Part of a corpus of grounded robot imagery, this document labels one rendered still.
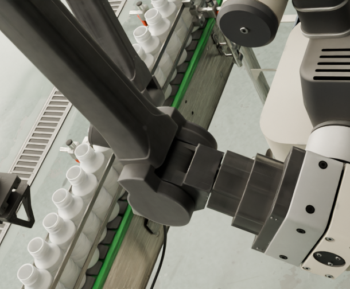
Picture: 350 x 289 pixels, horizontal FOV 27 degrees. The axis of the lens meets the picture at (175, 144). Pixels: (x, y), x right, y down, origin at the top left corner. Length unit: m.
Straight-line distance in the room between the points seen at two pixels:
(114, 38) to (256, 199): 0.52
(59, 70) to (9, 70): 3.30
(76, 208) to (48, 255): 0.12
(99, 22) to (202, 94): 0.72
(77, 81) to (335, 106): 0.30
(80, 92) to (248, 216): 0.22
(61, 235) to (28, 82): 2.40
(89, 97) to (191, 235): 2.08
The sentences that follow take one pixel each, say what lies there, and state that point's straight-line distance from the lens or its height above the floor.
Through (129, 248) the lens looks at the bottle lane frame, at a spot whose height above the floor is 0.94.
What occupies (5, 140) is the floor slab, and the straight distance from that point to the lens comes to 3.64.
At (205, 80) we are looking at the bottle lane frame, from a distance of 1.90.
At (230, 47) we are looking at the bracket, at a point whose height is 0.94.
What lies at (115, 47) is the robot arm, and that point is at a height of 1.47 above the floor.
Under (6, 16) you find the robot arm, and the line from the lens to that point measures 0.68.
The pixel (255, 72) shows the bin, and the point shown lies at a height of 0.71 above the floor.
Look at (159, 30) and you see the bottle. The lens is 1.77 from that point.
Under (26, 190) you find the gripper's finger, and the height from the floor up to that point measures 1.46.
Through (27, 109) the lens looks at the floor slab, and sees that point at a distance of 3.70.
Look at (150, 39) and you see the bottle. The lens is 1.74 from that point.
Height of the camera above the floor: 2.20
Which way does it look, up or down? 46 degrees down
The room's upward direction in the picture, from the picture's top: 33 degrees counter-clockwise
